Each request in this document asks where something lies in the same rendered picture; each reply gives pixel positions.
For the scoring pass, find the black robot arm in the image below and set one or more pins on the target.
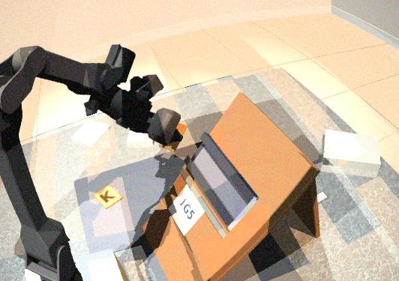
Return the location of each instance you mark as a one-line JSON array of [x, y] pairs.
[[47, 251]]

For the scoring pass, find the orange tile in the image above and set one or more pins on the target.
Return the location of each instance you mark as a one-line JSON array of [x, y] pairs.
[[108, 196], [172, 146]]

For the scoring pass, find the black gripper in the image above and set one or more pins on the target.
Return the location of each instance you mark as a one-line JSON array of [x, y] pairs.
[[160, 126]]

